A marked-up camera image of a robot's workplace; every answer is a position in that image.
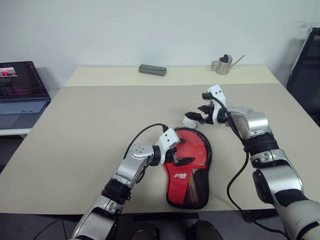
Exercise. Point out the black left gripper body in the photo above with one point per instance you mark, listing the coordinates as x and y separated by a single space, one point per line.
173 153

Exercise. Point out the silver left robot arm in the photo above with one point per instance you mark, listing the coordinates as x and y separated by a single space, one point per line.
130 165

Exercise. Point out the silver metal watering can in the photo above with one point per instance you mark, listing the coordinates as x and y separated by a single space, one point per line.
223 66

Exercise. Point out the black chair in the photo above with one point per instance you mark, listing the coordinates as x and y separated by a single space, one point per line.
307 75

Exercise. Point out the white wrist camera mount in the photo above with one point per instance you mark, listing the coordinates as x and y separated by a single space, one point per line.
168 138
216 91

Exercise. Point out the white side desk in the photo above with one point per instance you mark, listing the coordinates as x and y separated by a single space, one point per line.
12 132

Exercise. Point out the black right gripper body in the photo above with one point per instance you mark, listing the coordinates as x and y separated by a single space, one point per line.
211 117

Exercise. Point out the grey oblong case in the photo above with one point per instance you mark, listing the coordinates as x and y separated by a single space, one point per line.
152 70

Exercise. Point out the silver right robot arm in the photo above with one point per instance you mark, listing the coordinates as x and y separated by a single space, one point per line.
275 170

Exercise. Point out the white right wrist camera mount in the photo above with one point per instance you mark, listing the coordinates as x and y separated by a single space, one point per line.
216 91

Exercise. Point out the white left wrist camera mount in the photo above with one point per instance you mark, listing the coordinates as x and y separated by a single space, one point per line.
168 138

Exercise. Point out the white table tennis ball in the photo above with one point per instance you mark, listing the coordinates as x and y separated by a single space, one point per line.
188 124

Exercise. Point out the red black paddle case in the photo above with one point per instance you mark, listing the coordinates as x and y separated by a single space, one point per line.
192 150

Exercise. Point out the open laptop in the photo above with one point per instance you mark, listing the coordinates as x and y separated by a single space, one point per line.
20 82

